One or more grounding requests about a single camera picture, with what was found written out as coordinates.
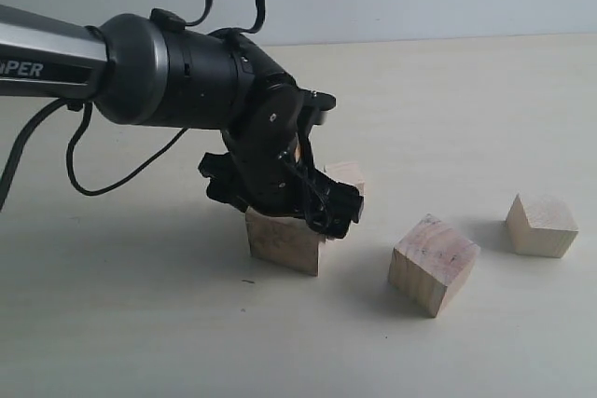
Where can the small wooden cube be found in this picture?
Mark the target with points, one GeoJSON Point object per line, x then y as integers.
{"type": "Point", "coordinates": [347, 172]}

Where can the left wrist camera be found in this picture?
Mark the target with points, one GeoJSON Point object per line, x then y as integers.
{"type": "Point", "coordinates": [316, 105]}

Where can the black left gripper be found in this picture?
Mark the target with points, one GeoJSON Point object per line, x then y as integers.
{"type": "Point", "coordinates": [269, 164]}

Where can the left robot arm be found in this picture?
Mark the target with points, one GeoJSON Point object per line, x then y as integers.
{"type": "Point", "coordinates": [154, 72]}

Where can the medium wooden cube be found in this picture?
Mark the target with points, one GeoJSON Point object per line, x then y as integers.
{"type": "Point", "coordinates": [431, 264]}

